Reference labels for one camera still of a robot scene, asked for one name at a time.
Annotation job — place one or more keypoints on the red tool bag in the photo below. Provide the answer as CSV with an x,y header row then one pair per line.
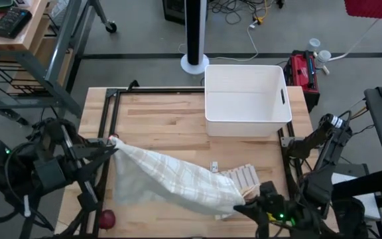
x,y
302,73

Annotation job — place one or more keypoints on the green tray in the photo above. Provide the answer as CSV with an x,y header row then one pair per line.
x,y
2,4

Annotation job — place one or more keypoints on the black keypad device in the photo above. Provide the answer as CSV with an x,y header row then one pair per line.
x,y
12,21

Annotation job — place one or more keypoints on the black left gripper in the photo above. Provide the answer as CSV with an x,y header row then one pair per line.
x,y
81,176

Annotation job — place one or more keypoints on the white paper sheet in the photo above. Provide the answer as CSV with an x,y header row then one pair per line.
x,y
370,202

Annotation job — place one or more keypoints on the white perforated plastic basket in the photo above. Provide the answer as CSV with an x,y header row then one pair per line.
x,y
247,99

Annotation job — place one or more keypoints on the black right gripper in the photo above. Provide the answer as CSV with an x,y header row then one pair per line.
x,y
287,212

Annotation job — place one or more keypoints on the red ribbed panel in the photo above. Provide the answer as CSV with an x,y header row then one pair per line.
x,y
373,8

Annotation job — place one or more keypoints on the cream towel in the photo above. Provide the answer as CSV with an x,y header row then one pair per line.
x,y
177,179

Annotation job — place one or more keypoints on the black box on floor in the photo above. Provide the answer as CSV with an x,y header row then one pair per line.
x,y
172,10

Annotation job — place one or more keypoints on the small red round object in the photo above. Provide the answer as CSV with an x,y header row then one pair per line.
x,y
107,219

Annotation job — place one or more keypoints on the black aluminium table frame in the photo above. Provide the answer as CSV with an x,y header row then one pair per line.
x,y
158,90

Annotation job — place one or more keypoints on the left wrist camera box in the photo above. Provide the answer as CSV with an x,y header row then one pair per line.
x,y
51,174

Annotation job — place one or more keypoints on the black caster wheel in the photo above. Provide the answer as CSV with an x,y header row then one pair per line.
x,y
111,27

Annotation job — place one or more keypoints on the yellow checked towel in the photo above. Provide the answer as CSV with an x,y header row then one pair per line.
x,y
244,176

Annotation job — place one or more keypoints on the white plastic jar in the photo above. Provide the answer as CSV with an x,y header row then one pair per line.
x,y
323,58
313,44

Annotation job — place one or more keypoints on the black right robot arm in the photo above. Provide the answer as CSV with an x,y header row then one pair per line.
x,y
323,172

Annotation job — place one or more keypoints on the black bag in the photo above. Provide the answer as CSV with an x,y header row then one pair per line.
x,y
350,215

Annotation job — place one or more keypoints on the wooden workbench with steel frame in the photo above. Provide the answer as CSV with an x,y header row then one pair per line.
x,y
18,36

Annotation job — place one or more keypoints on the white and black tower fan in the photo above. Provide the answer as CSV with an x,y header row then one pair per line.
x,y
194,33

